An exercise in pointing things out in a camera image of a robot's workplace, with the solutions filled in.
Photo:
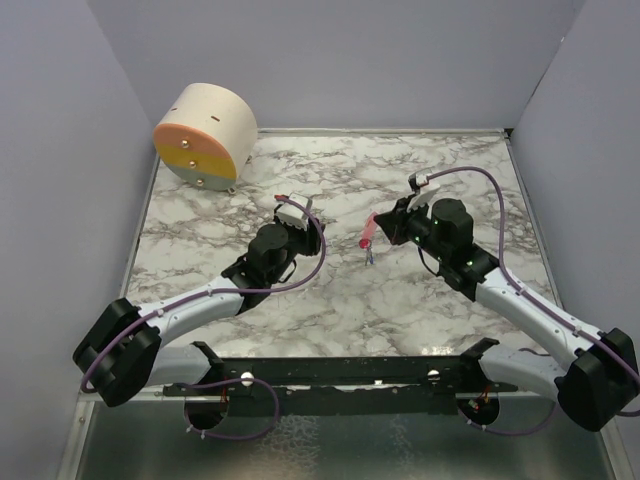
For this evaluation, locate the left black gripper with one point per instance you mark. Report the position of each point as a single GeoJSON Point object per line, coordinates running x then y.
{"type": "Point", "coordinates": [310, 237]}

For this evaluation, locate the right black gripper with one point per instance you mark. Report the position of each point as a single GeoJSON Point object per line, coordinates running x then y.
{"type": "Point", "coordinates": [393, 222]}

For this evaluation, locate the pink strap keyring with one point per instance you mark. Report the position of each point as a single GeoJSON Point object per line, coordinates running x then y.
{"type": "Point", "coordinates": [368, 232]}

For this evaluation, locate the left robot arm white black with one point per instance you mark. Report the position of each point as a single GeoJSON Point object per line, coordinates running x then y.
{"type": "Point", "coordinates": [120, 354]}

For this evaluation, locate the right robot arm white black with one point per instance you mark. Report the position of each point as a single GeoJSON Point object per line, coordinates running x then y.
{"type": "Point", "coordinates": [593, 375]}

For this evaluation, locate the cream cylinder tricolour face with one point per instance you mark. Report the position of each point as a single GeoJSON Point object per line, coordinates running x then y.
{"type": "Point", "coordinates": [207, 136]}

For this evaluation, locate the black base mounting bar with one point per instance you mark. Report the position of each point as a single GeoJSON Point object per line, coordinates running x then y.
{"type": "Point", "coordinates": [331, 386]}

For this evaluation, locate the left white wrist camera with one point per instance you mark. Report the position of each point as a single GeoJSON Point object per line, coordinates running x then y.
{"type": "Point", "coordinates": [291, 211]}

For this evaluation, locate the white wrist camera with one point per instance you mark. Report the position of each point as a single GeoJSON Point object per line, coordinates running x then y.
{"type": "Point", "coordinates": [291, 211]}
{"type": "Point", "coordinates": [423, 190]}

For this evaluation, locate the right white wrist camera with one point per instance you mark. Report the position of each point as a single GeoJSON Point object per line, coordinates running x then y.
{"type": "Point", "coordinates": [423, 190]}

